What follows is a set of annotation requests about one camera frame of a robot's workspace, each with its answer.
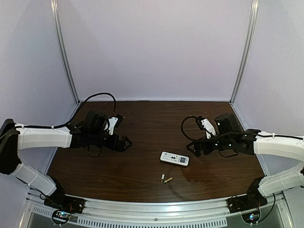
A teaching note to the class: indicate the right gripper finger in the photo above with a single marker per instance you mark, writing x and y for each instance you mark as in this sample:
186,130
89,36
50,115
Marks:
194,148
196,142

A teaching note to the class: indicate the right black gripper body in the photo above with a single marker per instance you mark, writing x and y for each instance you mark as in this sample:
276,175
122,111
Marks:
208,150

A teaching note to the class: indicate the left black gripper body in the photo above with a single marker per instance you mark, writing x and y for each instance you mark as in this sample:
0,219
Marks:
111,145

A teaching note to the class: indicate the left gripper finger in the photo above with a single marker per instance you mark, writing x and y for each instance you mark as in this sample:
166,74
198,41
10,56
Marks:
124,140
123,147

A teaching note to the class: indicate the white remote control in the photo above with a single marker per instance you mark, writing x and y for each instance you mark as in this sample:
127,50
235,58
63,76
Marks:
174,158

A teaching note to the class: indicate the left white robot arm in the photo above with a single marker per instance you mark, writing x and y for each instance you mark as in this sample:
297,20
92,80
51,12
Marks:
95,130

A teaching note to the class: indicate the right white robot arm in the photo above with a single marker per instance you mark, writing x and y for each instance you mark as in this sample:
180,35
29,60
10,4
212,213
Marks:
227,135

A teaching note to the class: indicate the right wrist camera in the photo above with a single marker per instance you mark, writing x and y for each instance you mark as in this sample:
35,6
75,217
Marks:
205,125

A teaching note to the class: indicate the aluminium front rail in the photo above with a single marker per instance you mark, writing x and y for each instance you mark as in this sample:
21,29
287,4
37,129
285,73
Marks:
174,211

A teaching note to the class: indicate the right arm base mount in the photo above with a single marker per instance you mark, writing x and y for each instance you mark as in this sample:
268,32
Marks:
245,202

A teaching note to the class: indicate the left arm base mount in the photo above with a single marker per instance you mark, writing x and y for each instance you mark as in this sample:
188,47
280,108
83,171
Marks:
66,203

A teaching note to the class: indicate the white slotted cable duct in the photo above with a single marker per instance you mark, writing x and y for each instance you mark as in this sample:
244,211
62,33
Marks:
41,218

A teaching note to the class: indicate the right aluminium corner post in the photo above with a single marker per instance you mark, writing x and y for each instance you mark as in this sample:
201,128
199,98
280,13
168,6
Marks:
246,50

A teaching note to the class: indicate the aluminium corner post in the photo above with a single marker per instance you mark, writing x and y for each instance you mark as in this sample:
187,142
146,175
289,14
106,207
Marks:
246,50
62,50

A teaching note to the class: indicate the left aluminium corner post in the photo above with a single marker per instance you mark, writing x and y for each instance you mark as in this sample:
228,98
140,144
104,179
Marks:
62,50

